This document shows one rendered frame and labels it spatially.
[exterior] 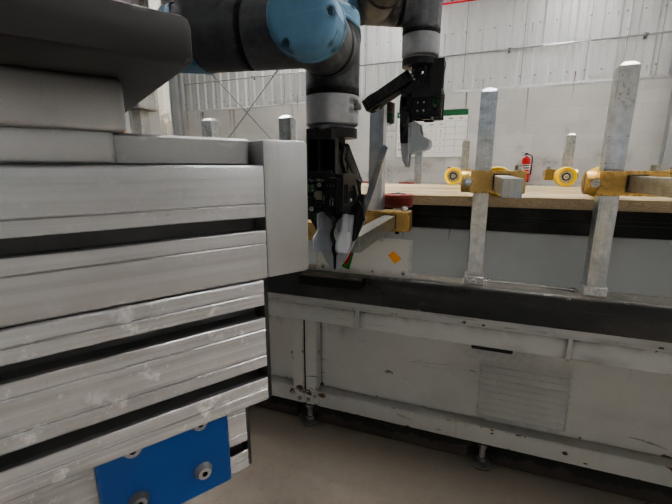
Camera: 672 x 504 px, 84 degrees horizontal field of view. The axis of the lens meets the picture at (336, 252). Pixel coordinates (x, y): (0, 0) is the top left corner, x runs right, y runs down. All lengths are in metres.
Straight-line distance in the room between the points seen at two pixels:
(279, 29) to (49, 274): 0.32
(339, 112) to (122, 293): 0.39
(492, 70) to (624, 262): 7.28
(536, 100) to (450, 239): 7.13
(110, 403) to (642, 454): 1.43
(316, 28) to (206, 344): 0.32
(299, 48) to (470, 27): 8.13
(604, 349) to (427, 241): 0.51
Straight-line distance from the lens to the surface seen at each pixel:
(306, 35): 0.43
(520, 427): 1.45
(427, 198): 1.11
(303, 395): 1.52
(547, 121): 8.18
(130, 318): 0.24
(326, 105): 0.54
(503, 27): 8.48
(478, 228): 0.94
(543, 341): 1.06
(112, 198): 0.22
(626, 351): 1.10
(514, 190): 0.65
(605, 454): 1.47
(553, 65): 8.35
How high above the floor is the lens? 0.98
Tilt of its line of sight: 13 degrees down
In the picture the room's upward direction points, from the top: straight up
